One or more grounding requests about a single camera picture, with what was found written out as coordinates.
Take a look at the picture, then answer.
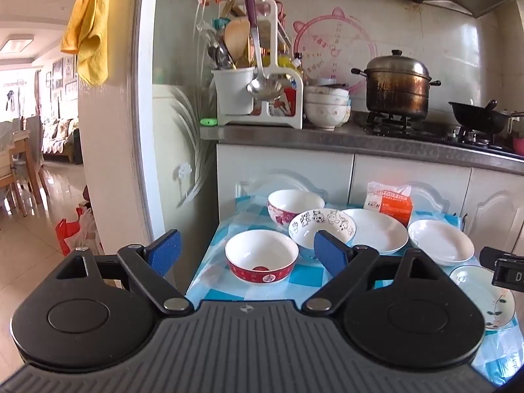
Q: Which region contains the nested white floral bowl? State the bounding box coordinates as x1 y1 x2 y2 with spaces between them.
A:
304 85 351 105

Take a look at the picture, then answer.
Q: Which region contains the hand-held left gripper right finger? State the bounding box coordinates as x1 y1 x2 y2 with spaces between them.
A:
302 230 440 316

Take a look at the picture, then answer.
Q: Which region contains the red printed packet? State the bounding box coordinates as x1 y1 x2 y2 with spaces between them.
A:
262 88 297 117

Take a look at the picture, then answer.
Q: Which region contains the blue checked tablecloth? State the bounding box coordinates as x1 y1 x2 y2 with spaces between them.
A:
185 194 524 389

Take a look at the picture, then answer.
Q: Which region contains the metal spoon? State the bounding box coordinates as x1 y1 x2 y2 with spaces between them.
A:
208 43 234 70

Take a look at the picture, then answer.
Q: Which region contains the white bowl red floral print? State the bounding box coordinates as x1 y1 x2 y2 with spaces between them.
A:
267 189 325 232

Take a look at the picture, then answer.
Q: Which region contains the pale green floral plate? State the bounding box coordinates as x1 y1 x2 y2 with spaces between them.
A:
449 265 516 331

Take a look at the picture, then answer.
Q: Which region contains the black wok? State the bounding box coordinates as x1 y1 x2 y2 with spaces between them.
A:
448 99 524 136

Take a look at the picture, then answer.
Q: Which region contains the white utensil holder cup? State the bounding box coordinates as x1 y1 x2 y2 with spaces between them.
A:
212 67 256 117

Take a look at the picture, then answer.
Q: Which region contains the wooden dining chair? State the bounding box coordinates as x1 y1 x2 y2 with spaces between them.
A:
12 117 50 205
0 147 27 217

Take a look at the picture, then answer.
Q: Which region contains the large white floral bowl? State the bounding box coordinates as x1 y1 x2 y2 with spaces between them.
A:
305 102 352 131

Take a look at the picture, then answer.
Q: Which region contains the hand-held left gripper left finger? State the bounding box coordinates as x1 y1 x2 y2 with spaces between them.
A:
53 229 195 317

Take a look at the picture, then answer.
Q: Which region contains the large white plate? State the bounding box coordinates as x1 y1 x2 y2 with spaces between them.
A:
341 208 409 255

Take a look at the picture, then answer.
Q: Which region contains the red band bowl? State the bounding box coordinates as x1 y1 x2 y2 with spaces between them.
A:
224 230 300 284

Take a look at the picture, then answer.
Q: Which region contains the yellow towel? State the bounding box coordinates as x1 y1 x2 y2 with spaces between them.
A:
61 0 112 86

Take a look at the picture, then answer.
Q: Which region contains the wooden spatula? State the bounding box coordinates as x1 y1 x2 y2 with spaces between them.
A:
224 18 251 68

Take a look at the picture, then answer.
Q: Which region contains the tarnished metal steamer pot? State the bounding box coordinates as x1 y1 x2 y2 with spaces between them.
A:
351 49 442 120

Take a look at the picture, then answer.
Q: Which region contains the white bowl cartoon print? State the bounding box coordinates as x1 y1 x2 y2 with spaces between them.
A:
288 208 358 260

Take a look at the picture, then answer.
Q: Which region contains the metal ladle purple handle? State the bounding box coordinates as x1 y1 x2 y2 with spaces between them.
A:
244 0 283 100

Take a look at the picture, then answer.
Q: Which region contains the white cabinet door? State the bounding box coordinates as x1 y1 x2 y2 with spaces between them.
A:
216 143 355 214
462 168 524 254
352 153 473 215

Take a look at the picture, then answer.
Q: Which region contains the small white plate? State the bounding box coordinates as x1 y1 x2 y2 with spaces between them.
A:
407 219 476 267

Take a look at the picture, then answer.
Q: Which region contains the orange and white tissue packet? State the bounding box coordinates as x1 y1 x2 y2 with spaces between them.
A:
364 181 413 227

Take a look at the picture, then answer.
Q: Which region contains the rectangular ceiling light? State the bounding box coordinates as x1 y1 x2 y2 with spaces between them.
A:
0 38 34 54

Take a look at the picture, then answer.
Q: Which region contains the red plastic bag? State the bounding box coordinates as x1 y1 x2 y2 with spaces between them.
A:
55 207 103 256

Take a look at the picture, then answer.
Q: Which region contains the frosted glass sliding door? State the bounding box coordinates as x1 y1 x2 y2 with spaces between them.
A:
131 0 238 295

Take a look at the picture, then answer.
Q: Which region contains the black gas stove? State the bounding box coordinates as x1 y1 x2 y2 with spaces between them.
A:
360 110 524 158

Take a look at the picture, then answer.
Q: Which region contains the patterned sofa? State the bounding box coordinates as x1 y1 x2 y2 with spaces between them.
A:
43 118 80 163

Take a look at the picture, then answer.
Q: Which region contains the grey kitchen counter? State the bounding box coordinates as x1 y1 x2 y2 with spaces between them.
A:
200 110 524 177

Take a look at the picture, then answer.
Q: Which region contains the group of wall picture frames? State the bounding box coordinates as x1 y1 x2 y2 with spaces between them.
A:
45 55 78 103

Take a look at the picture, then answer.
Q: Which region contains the white utensil rack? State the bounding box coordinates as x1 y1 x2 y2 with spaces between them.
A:
212 0 304 127

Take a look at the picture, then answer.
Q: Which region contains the yellow oil bottle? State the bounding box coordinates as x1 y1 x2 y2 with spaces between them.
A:
278 51 301 71

